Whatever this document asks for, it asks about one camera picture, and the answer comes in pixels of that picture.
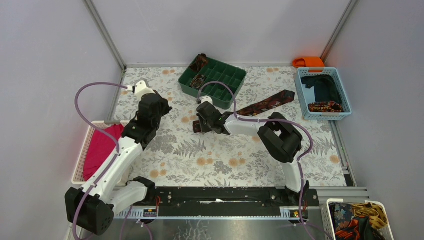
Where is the dark red patterned tie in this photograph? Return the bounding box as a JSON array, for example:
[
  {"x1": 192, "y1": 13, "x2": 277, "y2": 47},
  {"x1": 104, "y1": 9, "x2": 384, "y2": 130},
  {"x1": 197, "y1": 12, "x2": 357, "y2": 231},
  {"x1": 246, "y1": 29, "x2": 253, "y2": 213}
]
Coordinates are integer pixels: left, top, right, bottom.
[{"x1": 192, "y1": 90, "x2": 296, "y2": 134}]

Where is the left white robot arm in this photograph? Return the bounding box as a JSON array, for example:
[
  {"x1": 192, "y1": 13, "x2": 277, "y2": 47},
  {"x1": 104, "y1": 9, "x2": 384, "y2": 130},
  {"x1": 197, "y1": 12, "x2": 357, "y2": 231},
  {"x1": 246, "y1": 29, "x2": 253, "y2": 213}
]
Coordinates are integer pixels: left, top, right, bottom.
[{"x1": 65, "y1": 91, "x2": 172, "y2": 236}]

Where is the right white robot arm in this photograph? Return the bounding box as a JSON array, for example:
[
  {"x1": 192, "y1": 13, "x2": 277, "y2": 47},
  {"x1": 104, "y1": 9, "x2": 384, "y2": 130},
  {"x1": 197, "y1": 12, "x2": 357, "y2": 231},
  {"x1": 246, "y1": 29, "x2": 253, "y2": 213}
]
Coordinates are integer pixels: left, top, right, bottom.
[{"x1": 196, "y1": 101, "x2": 307, "y2": 206}]

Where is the striped rolled tie in tray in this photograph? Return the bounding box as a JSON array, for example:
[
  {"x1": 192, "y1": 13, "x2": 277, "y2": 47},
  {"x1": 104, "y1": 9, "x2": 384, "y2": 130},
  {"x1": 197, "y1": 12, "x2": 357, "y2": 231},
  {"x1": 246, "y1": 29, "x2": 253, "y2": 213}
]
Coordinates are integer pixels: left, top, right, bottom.
[{"x1": 189, "y1": 74, "x2": 207, "y2": 89}]

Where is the floral tablecloth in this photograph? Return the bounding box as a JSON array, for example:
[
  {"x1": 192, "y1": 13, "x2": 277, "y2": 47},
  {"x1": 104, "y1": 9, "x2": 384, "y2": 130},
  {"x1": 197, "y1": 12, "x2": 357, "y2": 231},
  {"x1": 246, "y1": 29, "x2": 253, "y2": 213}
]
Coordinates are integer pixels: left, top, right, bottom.
[{"x1": 123, "y1": 67, "x2": 347, "y2": 187}]

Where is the magenta cloth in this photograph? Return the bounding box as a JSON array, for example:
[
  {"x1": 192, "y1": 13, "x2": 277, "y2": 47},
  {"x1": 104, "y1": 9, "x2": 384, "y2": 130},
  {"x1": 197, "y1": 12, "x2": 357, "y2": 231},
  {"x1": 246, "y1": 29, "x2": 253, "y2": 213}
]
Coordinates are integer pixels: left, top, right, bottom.
[{"x1": 82, "y1": 130, "x2": 116, "y2": 181}]

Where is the green compartment organizer tray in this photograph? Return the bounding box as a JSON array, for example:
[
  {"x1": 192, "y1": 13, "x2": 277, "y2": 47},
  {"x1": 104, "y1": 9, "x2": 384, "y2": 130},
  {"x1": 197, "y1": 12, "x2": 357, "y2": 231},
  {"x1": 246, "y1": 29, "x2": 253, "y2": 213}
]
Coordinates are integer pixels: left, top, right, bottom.
[{"x1": 178, "y1": 57, "x2": 247, "y2": 110}]

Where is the brown rolled tie back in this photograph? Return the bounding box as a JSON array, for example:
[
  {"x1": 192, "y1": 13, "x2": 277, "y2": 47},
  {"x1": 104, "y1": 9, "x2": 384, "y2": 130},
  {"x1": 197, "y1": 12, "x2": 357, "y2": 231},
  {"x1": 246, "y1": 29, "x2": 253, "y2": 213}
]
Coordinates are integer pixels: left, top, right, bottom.
[{"x1": 189, "y1": 53, "x2": 209, "y2": 73}]

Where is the white basket left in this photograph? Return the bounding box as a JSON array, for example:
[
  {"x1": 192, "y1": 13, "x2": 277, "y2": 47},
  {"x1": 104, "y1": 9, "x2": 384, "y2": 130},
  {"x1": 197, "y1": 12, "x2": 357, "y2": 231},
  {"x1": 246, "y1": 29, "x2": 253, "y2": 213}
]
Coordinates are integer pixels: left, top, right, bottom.
[{"x1": 71, "y1": 120, "x2": 130, "y2": 187}]

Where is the white basket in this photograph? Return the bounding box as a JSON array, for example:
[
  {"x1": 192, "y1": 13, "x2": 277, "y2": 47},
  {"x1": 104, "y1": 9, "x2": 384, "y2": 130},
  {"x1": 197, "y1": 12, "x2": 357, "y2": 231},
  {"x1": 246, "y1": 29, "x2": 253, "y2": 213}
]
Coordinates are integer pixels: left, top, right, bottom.
[
  {"x1": 71, "y1": 120, "x2": 130, "y2": 187},
  {"x1": 320, "y1": 198, "x2": 394, "y2": 240}
]

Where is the light blue plastic basket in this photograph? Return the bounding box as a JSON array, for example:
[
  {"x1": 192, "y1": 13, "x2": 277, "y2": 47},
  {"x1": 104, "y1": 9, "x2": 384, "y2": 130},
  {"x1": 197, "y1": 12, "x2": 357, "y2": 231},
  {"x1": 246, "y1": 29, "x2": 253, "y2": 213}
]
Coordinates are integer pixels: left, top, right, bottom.
[{"x1": 294, "y1": 67, "x2": 353, "y2": 121}]

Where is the orange cloth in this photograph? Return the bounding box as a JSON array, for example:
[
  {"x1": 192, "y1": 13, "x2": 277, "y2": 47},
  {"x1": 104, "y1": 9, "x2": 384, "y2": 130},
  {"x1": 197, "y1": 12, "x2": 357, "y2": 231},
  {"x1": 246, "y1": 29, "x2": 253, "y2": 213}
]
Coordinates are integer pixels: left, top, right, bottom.
[{"x1": 292, "y1": 56, "x2": 325, "y2": 73}]

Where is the dark navy cloth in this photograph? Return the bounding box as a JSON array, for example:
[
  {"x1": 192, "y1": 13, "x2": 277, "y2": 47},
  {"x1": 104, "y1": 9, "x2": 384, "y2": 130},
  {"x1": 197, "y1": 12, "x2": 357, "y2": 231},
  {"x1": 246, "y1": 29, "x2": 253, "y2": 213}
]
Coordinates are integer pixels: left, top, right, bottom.
[{"x1": 301, "y1": 74, "x2": 342, "y2": 104}]

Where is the colourful patterned tie in basket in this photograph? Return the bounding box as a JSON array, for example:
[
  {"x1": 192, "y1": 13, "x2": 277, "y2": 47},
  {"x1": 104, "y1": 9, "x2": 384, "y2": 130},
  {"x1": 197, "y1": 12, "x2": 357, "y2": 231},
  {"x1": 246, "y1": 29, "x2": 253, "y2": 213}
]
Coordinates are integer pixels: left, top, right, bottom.
[{"x1": 308, "y1": 101, "x2": 344, "y2": 113}]

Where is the orange black floral tie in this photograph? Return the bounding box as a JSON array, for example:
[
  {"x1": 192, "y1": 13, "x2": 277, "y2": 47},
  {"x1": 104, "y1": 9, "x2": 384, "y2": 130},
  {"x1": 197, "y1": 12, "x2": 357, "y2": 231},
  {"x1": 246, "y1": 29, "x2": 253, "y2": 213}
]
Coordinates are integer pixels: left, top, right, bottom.
[{"x1": 329, "y1": 202, "x2": 376, "y2": 240}]

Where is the gold yellow tie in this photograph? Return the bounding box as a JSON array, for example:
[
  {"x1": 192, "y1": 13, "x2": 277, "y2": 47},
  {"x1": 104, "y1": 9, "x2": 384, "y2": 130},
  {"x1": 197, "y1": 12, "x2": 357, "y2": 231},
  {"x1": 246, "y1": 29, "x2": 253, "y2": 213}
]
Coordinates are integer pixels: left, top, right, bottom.
[{"x1": 352, "y1": 202, "x2": 389, "y2": 230}]

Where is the white basket bottom right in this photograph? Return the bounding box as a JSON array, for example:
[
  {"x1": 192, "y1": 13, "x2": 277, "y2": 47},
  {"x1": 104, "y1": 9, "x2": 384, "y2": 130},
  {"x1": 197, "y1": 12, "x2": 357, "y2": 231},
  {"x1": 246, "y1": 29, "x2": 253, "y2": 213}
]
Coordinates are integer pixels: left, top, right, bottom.
[{"x1": 320, "y1": 198, "x2": 394, "y2": 240}]

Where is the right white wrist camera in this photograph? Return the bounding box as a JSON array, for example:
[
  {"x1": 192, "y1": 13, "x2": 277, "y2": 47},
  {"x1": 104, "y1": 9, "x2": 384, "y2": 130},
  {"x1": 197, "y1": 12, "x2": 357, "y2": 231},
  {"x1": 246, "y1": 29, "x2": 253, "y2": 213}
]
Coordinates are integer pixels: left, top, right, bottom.
[{"x1": 197, "y1": 95, "x2": 213, "y2": 105}]

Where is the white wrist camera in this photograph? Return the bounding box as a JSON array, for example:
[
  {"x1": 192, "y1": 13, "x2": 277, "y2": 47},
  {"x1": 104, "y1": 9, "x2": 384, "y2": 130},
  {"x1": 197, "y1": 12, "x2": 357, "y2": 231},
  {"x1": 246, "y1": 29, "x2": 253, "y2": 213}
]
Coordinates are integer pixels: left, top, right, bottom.
[
  {"x1": 126, "y1": 80, "x2": 156, "y2": 101},
  {"x1": 197, "y1": 95, "x2": 213, "y2": 105}
]

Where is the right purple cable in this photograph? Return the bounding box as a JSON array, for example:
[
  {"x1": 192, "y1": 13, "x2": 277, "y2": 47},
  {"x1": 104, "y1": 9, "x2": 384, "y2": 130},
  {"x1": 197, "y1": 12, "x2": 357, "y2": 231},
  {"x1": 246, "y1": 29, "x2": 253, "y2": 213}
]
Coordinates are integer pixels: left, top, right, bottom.
[{"x1": 196, "y1": 81, "x2": 322, "y2": 240}]

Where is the purple cable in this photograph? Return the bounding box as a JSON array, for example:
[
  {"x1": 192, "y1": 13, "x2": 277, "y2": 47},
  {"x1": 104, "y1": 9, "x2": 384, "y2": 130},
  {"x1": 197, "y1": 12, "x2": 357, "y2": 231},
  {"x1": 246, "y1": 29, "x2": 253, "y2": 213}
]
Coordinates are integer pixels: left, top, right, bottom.
[
  {"x1": 72, "y1": 82, "x2": 154, "y2": 240},
  {"x1": 196, "y1": 81, "x2": 322, "y2": 240}
]

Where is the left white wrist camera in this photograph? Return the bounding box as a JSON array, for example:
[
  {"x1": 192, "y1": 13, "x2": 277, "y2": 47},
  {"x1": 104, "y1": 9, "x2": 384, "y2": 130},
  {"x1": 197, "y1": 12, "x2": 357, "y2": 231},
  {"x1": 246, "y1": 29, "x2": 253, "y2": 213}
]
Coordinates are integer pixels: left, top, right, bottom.
[{"x1": 126, "y1": 80, "x2": 156, "y2": 101}]

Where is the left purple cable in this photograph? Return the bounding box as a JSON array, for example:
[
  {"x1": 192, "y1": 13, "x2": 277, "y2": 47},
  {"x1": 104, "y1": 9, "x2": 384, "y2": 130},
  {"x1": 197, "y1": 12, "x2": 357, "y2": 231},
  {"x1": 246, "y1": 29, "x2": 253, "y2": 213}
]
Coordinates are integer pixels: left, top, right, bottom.
[{"x1": 72, "y1": 82, "x2": 154, "y2": 240}]

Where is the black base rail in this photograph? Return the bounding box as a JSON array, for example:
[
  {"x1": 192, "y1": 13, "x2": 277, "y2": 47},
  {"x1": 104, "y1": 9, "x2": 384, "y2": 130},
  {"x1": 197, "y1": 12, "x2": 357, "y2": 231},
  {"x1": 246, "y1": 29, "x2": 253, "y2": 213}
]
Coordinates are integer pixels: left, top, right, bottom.
[{"x1": 135, "y1": 186, "x2": 320, "y2": 218}]

